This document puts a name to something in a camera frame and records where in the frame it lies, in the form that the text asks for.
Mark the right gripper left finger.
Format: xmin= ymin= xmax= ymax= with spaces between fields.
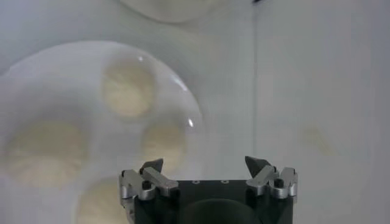
xmin=118 ymin=158 xmax=180 ymax=209

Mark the white round plate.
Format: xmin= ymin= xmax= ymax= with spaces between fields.
xmin=0 ymin=40 xmax=204 ymax=224

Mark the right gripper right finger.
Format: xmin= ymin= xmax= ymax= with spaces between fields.
xmin=245 ymin=155 xmax=299 ymax=200

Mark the cream electric cooker base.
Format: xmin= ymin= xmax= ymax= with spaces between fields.
xmin=118 ymin=0 xmax=226 ymax=24

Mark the white steamed baozi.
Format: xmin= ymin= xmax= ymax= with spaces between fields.
xmin=2 ymin=121 xmax=89 ymax=186
xmin=74 ymin=178 xmax=130 ymax=224
xmin=140 ymin=123 xmax=187 ymax=174
xmin=102 ymin=59 xmax=156 ymax=118

